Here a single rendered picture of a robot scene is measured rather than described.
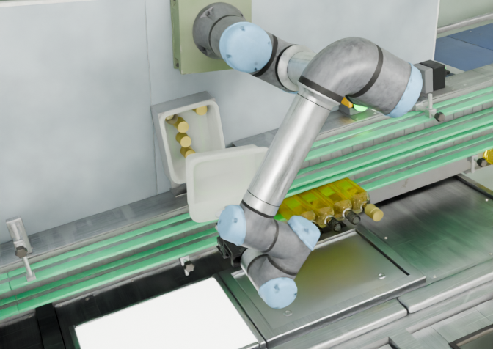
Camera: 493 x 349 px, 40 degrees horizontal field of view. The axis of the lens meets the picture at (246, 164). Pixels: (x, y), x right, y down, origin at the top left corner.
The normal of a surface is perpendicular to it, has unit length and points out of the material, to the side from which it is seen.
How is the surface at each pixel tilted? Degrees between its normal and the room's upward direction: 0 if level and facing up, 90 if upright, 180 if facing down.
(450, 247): 91
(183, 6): 2
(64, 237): 90
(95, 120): 0
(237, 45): 8
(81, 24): 0
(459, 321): 90
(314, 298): 90
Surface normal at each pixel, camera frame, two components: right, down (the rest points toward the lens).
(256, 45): 0.26, 0.33
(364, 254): -0.14, -0.89
